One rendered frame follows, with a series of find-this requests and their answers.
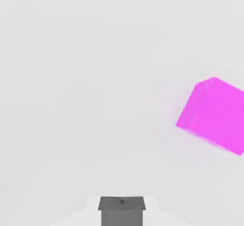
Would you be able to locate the large magenta box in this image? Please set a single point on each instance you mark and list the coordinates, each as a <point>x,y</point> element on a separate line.
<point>215,115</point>

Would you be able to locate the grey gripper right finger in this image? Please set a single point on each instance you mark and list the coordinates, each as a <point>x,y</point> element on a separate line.
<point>132,214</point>

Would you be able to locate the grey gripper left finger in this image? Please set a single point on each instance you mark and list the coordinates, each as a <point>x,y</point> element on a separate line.
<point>111,214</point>

